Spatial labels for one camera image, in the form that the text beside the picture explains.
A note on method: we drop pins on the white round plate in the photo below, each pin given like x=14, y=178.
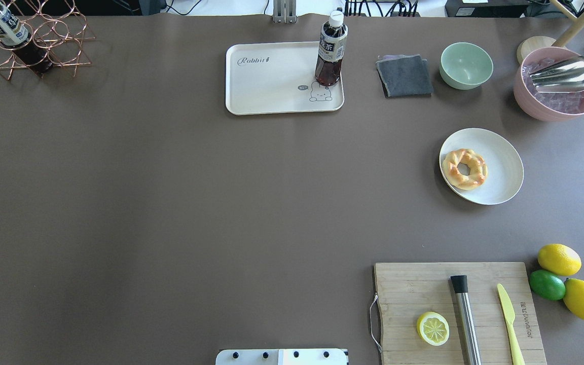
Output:
x=506, y=172

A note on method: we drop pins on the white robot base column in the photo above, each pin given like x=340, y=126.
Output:
x=283, y=356

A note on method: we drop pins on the cream rabbit tray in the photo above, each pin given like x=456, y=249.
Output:
x=271, y=78

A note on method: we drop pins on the tea bottle on tray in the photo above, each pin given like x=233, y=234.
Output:
x=331, y=47

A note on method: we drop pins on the twisted glazed donut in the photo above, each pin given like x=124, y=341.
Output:
x=465, y=169

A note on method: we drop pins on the grey folded cloth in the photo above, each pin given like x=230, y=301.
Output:
x=404, y=75

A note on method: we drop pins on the wooden cutting board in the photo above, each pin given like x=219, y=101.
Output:
x=407, y=290

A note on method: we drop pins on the half lemon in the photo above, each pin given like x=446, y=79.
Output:
x=433, y=328

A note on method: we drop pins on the mint green bowl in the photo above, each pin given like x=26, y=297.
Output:
x=465, y=66

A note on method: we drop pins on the yellow plastic knife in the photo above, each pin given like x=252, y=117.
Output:
x=509, y=318

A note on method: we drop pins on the pink bowl with ice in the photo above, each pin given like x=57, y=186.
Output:
x=547, y=107

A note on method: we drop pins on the wooden mug tree stand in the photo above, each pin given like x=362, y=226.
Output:
x=573, y=25

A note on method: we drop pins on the green lime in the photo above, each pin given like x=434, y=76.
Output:
x=547, y=285

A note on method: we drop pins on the yellow lemon far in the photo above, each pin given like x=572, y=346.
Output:
x=559, y=259

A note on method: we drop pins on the metal ice scoop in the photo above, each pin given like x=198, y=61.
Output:
x=564, y=76

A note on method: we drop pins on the tea bottle in rack upper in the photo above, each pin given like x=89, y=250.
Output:
x=16, y=37

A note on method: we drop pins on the aluminium frame post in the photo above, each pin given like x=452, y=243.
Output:
x=284, y=11

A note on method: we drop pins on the copper wire bottle rack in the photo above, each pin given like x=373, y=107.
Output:
x=57, y=27

